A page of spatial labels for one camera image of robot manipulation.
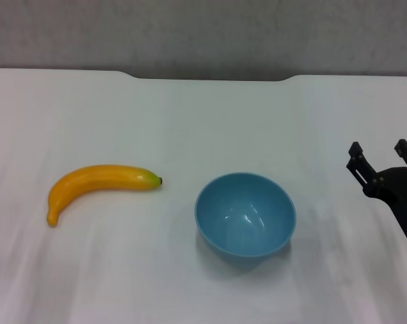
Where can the white table cover cloth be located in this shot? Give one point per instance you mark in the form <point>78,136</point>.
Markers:
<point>189,135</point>

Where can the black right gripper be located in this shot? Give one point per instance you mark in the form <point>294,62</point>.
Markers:
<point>395,189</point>

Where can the yellow plastic banana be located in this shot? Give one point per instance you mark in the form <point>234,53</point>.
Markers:
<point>98,179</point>

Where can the blue plastic bowl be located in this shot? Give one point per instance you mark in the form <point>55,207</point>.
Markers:
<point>243,236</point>

